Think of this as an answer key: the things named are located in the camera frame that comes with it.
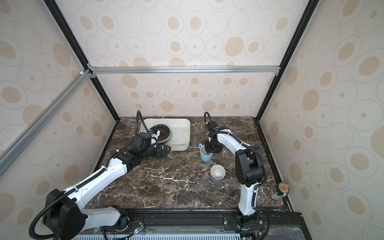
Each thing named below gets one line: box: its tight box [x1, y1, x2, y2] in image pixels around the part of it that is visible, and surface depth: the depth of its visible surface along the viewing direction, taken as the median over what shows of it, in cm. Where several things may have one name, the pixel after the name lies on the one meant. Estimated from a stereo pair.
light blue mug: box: [198, 143, 214, 162], surface depth 91 cm
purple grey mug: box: [210, 162, 226, 184], surface depth 87 cm
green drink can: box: [269, 182, 290, 201], surface depth 77 cm
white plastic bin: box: [138, 118, 191, 151], surface depth 112 cm
